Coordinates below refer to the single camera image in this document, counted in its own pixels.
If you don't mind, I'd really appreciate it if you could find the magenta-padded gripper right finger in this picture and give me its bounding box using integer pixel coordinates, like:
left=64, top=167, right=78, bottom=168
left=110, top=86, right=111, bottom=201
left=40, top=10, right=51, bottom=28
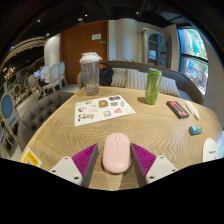
left=129, top=142, right=179, bottom=188

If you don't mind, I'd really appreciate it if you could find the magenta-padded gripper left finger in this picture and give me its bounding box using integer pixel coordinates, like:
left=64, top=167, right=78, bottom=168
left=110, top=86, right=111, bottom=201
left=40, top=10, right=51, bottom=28
left=49, top=143, right=100, bottom=189

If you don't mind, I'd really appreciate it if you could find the pink computer mouse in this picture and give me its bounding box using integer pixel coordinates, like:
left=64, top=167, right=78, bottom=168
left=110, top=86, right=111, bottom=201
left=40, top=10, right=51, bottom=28
left=101, top=132, right=133, bottom=175

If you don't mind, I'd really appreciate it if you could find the white sticker-printed mouse pad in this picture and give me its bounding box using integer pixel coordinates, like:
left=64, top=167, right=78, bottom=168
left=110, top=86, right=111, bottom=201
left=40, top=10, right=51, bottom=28
left=73, top=94, right=137, bottom=127

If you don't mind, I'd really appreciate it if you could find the yellow sticker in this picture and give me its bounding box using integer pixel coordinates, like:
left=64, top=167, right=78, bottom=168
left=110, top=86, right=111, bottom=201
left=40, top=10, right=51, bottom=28
left=20, top=147, right=43, bottom=168

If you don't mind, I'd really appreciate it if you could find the small green blue box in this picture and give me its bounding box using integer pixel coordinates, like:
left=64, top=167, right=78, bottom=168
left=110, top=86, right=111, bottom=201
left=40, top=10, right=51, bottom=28
left=188, top=125, right=204, bottom=136

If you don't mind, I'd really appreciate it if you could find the black and red flat box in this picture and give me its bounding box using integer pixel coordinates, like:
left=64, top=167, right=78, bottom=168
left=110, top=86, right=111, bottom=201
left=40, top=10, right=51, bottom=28
left=166, top=100, right=191, bottom=120

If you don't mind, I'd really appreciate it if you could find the grey tufted seat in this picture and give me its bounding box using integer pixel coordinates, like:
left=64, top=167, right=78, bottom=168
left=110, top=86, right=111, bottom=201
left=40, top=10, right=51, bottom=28
left=16, top=91, right=75, bottom=153

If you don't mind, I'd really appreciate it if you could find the white tube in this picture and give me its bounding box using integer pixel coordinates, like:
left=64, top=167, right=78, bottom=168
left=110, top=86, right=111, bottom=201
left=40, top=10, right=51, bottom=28
left=184, top=100, right=201, bottom=121

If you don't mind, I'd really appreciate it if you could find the green drink can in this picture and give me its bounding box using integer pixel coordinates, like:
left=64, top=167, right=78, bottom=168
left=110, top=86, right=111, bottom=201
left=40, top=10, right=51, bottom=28
left=144, top=67, right=163, bottom=106

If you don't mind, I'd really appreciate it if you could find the striped cushion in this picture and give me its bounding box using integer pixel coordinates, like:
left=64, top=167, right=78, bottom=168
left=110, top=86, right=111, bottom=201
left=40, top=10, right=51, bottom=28
left=159, top=75, right=182, bottom=98
left=125, top=68, right=149, bottom=91
left=110, top=67, right=128, bottom=88

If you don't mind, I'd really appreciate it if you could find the blue-backed chairs group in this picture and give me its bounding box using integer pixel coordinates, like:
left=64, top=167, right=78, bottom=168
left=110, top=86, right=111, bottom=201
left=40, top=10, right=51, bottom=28
left=0, top=76, right=34, bottom=148

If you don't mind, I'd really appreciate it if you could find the curved grey bench sofa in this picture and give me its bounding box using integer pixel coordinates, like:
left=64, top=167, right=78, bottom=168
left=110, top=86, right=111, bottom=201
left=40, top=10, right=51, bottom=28
left=77, top=60, right=205, bottom=106

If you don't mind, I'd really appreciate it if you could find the white chairs group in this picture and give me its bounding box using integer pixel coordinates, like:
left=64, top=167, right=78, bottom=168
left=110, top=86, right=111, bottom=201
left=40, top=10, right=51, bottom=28
left=43, top=61, right=68, bottom=93

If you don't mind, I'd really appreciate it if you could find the clear shaker bottle white lid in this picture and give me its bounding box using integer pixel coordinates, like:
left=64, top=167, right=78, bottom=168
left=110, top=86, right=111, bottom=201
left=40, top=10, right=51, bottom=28
left=79, top=51, right=103, bottom=97

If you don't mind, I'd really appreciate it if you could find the person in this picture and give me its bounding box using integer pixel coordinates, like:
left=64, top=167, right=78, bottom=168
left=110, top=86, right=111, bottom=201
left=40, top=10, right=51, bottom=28
left=38, top=64, right=52, bottom=88

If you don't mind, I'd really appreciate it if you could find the black backpack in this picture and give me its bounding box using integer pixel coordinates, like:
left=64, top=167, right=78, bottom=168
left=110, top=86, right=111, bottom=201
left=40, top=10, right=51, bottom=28
left=98, top=62, right=115, bottom=87

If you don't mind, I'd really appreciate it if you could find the black-framed window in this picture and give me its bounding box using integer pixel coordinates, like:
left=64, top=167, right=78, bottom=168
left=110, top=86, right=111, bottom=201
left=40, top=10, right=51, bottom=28
left=177, top=27, right=209, bottom=98

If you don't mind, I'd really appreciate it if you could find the arched glass-door cabinet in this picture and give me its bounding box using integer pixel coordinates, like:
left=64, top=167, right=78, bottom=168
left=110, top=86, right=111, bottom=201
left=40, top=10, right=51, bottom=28
left=142, top=27, right=171, bottom=69

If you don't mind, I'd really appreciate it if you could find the brown wooden door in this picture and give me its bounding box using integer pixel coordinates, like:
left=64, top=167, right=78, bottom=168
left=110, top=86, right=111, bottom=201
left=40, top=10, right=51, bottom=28
left=59, top=20, right=110, bottom=85

